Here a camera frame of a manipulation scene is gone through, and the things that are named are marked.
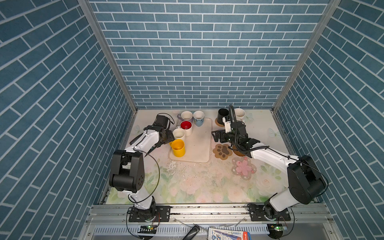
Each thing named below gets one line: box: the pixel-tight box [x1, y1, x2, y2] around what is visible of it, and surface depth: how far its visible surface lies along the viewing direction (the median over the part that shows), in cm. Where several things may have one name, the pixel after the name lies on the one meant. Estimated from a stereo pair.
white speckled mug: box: [234, 108, 246, 121], surface depth 110 cm
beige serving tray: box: [168, 118, 213, 163], surface depth 101 cm
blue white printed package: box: [207, 227, 252, 240], surface depth 69 cm
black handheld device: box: [182, 225, 201, 240], surface depth 67 cm
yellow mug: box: [169, 139, 186, 158], surface depth 93 cm
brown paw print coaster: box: [212, 144, 233, 160], surface depth 98 cm
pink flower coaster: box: [231, 156, 257, 181], surface depth 92 cm
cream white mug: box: [172, 128, 186, 141], surface depth 98 cm
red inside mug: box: [180, 120, 193, 137], surface depth 105 cm
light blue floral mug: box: [193, 110, 205, 128], surface depth 107 cm
